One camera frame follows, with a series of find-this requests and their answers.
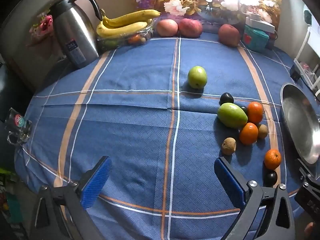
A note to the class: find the yellow banana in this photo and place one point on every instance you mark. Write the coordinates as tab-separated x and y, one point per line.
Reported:
120	29
132	17

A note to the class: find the steel thermos kettle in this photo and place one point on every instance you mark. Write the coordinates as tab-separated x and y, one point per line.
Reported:
72	30

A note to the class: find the green mango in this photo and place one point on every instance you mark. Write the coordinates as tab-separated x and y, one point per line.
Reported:
232	115

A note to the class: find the pink flower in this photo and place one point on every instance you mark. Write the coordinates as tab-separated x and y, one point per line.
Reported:
46	22

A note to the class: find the person's right hand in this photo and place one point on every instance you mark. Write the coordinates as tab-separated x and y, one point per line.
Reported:
310	230

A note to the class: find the small tangerine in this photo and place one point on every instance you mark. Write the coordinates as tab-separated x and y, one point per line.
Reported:
135	39

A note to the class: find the dark teal round object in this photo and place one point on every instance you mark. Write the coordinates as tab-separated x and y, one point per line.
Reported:
307	16

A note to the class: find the clear plastic container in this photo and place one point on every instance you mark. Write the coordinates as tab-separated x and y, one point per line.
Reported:
117	42

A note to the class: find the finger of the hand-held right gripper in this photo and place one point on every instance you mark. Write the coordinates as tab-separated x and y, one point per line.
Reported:
306	170

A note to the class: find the round green fruit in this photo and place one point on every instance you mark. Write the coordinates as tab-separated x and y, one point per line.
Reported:
197	77

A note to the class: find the teal box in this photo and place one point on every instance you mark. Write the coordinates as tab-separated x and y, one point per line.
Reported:
255	38

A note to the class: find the blue checked tablecloth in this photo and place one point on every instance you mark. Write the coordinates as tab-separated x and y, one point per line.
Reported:
125	117

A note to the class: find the brown kiwi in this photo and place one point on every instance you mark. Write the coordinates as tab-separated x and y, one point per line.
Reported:
228	146
262	131

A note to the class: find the dark plum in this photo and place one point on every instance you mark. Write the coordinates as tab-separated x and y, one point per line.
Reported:
243	109
270	177
226	98

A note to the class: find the pale pink apple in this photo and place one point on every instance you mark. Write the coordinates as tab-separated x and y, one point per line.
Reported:
167	27

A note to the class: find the white box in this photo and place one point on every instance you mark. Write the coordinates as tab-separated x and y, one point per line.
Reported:
260	23

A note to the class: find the white rack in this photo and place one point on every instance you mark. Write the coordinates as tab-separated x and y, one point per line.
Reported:
305	47

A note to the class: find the orange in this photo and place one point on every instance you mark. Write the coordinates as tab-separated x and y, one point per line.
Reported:
273	158
248	133
255	112

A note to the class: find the black charger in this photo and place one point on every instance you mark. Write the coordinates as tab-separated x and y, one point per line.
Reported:
296	72

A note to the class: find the glass mug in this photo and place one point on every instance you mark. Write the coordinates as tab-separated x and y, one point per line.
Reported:
17	123

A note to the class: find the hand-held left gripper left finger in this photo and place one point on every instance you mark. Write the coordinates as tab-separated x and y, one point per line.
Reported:
97	182

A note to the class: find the clear plastic bag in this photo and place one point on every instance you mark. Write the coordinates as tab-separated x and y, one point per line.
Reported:
308	71

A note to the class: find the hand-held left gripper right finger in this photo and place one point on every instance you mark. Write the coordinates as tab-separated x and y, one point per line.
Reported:
228	180

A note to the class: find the dark red apple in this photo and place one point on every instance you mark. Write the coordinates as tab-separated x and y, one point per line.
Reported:
228	35

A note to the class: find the metal bowl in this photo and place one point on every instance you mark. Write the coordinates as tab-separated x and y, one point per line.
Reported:
300	120

